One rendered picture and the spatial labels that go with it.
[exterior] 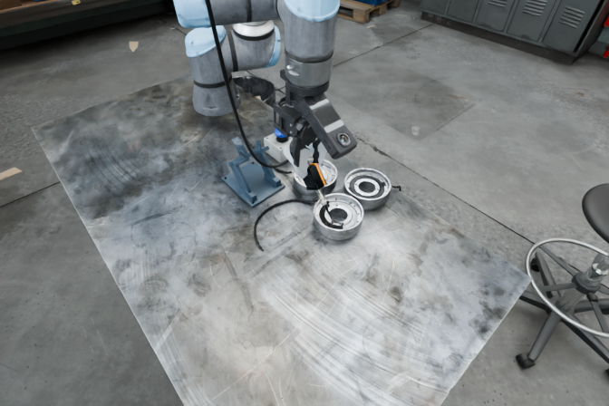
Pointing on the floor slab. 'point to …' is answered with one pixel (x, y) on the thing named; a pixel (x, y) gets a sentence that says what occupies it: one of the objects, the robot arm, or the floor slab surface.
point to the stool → (595, 202)
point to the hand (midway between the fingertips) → (311, 171)
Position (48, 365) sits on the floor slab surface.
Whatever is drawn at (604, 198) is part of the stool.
